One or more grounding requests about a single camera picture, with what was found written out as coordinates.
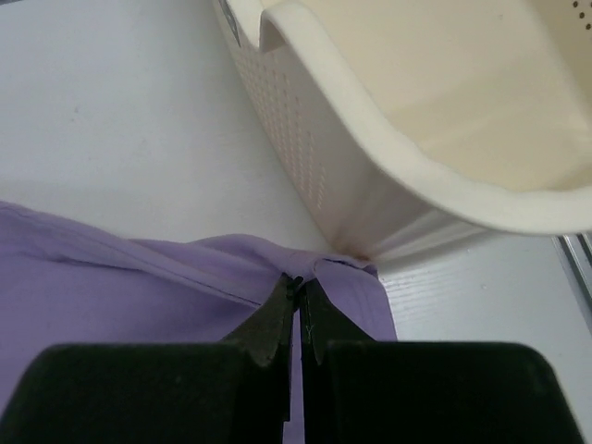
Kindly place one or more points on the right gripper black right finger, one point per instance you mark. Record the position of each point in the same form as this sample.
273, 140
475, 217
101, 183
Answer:
357, 389

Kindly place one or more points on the lavender t shirt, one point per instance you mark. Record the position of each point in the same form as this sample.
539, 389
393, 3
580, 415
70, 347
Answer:
67, 283

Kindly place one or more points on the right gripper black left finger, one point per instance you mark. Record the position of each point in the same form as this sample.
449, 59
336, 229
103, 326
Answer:
236, 390

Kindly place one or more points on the cream plastic laundry basket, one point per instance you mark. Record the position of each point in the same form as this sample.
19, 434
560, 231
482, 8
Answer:
410, 127

